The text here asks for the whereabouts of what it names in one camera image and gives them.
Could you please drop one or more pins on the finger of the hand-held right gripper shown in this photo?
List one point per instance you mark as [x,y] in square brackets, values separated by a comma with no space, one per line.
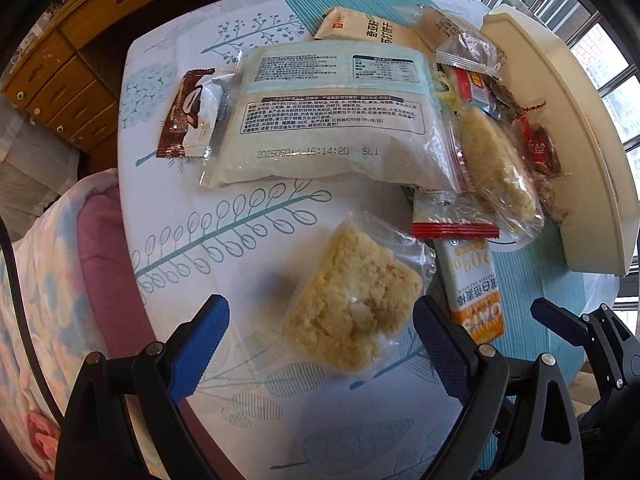
[557,315]

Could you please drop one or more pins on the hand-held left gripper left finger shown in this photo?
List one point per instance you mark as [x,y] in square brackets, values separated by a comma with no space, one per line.
[200,342]

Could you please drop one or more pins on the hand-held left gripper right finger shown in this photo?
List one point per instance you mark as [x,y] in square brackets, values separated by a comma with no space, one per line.
[440,347]

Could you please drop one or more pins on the orange white protein bar packet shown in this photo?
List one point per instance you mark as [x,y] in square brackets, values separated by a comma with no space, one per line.
[470,290]

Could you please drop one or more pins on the clear crumbly rice cake packet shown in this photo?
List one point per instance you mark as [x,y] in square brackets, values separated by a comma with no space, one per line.
[495,170]
[345,300]

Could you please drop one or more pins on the red white snack packet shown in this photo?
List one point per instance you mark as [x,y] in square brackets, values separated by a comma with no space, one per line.
[450,216]

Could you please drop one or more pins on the cream plastic basket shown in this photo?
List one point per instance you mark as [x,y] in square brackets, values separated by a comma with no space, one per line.
[575,160]

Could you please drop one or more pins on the red date snack packet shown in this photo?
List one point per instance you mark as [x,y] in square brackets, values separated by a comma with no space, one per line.
[540,152]

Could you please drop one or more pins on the clear dark seed snack packet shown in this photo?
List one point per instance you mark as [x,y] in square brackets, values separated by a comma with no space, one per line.
[502,102]

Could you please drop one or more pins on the brown chocolate snack packet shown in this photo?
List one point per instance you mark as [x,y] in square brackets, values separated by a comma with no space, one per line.
[182,115]

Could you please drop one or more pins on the red orange snack packet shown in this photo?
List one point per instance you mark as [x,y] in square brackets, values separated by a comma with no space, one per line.
[472,90]

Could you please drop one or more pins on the large white bread packet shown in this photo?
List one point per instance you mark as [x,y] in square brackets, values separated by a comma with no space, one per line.
[325,125]

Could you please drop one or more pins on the clear nut snack packet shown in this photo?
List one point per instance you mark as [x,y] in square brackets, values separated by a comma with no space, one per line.
[470,50]

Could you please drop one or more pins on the clear packet with grey cake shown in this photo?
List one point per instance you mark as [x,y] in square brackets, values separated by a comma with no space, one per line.
[440,21]

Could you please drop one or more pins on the tan cracker packet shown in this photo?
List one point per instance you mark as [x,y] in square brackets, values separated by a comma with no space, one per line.
[360,27]

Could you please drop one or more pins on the leaf print tablecloth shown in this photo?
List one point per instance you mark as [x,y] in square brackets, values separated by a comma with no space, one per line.
[240,240]

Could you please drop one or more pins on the floral blanket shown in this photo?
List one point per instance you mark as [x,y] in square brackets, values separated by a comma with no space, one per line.
[50,285]

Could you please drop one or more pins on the white lace cover cloth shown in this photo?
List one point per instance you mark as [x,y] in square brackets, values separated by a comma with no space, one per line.
[30,180]

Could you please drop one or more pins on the wooden desk with drawers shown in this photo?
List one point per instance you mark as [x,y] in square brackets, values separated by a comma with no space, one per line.
[75,85]

